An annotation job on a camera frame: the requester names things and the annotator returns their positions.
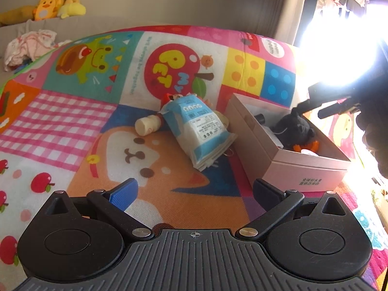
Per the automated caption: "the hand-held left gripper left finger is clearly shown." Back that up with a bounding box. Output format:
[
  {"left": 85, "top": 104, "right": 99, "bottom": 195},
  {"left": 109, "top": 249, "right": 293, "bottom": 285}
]
[{"left": 39, "top": 178, "right": 155, "bottom": 242}]

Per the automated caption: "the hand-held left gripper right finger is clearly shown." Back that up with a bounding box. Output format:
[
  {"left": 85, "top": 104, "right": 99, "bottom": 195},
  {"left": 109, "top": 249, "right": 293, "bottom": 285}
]
[{"left": 236, "top": 178, "right": 353, "bottom": 242}]

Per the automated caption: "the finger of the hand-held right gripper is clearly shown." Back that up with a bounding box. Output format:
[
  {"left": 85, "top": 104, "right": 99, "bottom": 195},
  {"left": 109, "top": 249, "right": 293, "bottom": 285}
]
[
  {"left": 295, "top": 83, "right": 354, "bottom": 116},
  {"left": 317, "top": 102, "right": 363, "bottom": 120}
]

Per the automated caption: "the black plush toy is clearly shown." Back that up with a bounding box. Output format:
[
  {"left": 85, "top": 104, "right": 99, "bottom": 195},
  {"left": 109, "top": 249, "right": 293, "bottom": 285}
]
[{"left": 271, "top": 109, "right": 316, "bottom": 150}]

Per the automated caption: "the pink cardboard box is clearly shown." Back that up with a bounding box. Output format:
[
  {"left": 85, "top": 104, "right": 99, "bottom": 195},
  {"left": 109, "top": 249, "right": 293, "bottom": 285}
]
[{"left": 226, "top": 93, "right": 352, "bottom": 193}]

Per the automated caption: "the orange toy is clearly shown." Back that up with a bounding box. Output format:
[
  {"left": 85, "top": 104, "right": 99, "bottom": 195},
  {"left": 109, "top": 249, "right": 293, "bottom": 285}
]
[{"left": 292, "top": 139, "right": 320, "bottom": 154}]

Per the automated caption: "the small white red bottle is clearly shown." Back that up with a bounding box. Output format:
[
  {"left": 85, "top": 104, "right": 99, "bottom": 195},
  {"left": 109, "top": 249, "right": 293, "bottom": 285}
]
[{"left": 135, "top": 113, "right": 166, "bottom": 136}]

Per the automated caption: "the blue white packet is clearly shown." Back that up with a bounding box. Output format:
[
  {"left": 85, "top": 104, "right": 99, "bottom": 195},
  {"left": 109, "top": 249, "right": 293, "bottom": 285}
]
[{"left": 159, "top": 93, "right": 237, "bottom": 172}]

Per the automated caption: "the person's right hand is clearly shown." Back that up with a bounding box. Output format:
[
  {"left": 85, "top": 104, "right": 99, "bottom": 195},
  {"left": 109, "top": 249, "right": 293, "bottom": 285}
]
[{"left": 355, "top": 97, "right": 388, "bottom": 185}]

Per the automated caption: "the colourful cartoon play mat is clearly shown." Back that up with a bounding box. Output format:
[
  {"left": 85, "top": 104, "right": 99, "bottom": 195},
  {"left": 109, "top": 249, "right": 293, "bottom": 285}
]
[{"left": 0, "top": 26, "right": 388, "bottom": 291}]

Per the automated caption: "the beige curtain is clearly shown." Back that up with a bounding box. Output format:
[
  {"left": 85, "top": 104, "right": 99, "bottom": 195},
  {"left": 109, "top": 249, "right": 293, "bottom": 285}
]
[{"left": 273, "top": 0, "right": 310, "bottom": 47}]

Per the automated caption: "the pink white crumpled cloth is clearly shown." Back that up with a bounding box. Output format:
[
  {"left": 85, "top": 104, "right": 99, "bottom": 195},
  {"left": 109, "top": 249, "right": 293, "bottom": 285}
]
[{"left": 4, "top": 30, "right": 72, "bottom": 72}]

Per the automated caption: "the orange duck plush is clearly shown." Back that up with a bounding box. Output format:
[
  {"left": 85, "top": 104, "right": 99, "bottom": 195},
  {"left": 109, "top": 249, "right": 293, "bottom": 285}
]
[{"left": 33, "top": 0, "right": 65, "bottom": 22}]

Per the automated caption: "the yellow pillow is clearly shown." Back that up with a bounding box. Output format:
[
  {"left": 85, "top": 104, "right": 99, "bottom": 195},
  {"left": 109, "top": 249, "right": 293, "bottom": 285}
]
[{"left": 0, "top": 5, "right": 38, "bottom": 26}]

